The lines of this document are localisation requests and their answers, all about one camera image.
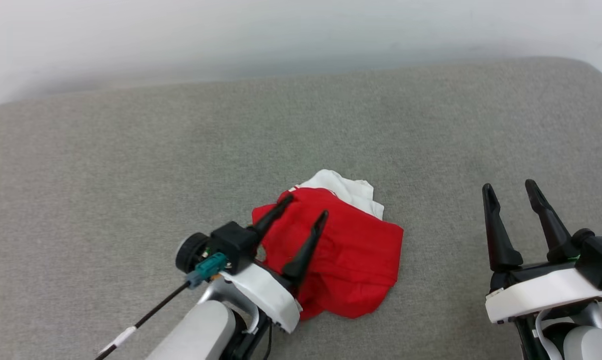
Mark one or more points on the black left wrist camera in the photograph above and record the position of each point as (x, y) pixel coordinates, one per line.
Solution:
(233, 245)

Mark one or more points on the grey fabric sofa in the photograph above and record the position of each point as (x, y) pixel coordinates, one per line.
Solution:
(131, 165)

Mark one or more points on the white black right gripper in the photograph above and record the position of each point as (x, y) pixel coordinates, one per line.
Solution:
(535, 295)

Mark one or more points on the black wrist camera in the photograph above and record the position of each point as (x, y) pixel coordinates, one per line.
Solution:
(233, 245)
(598, 257)

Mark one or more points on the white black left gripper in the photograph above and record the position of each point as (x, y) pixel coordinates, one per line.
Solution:
(268, 295)

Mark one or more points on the red and white garment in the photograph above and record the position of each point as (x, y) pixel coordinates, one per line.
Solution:
(355, 255)

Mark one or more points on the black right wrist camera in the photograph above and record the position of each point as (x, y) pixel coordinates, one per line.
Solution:
(598, 257)

